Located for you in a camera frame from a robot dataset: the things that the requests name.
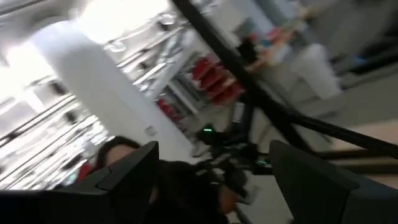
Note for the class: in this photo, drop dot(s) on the white round bin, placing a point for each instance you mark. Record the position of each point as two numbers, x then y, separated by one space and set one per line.
314 71

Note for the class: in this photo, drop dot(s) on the person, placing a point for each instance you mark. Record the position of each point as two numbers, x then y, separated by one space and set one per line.
186 193

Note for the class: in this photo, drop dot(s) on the red storage bins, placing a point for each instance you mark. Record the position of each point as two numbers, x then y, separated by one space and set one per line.
214 82

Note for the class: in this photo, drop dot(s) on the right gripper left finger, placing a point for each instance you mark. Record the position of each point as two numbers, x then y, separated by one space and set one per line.
93 205

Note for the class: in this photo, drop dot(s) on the black aluminium rig frame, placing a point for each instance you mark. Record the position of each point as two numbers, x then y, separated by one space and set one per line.
230 59

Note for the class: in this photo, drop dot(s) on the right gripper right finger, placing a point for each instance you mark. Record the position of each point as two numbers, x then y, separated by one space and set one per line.
326 202

